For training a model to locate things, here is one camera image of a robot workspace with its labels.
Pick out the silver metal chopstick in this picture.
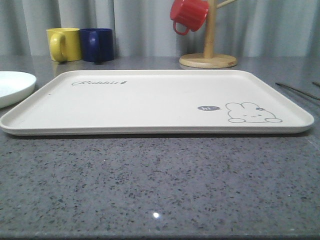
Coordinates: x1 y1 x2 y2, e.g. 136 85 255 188
275 82 320 101

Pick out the white round plate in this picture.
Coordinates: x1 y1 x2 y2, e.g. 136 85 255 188
0 71 37 108

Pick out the wooden mug tree stand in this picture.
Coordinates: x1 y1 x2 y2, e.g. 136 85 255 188
179 0 238 69

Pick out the beige rabbit print tray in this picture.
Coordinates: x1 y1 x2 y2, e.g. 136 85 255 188
0 70 314 136

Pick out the grey curtain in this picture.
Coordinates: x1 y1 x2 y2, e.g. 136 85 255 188
0 0 320 57

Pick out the dark blue mug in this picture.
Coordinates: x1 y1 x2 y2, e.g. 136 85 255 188
79 28 115 63

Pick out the red ribbed mug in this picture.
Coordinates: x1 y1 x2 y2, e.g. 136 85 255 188
170 0 209 36

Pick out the yellow mug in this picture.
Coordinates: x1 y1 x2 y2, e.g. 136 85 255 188
46 28 82 62

